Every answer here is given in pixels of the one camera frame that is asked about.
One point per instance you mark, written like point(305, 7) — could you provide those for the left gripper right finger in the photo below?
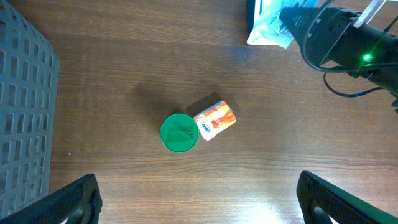
point(323, 202)

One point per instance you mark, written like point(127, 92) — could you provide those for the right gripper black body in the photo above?
point(370, 53)

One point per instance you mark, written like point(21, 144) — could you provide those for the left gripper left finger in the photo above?
point(78, 202)

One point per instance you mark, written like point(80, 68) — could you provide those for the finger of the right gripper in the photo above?
point(316, 35)

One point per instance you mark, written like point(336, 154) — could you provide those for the light teal wipes packet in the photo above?
point(269, 28)

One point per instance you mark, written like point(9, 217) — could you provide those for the green round lid jar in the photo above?
point(179, 133)

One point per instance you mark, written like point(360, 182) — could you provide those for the orange small tissue pack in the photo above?
point(214, 120)

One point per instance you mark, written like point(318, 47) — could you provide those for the white barcode scanner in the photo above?
point(253, 11)

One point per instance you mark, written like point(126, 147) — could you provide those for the dark grey plastic basket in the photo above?
point(29, 78)

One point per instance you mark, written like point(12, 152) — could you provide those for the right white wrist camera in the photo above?
point(370, 11)

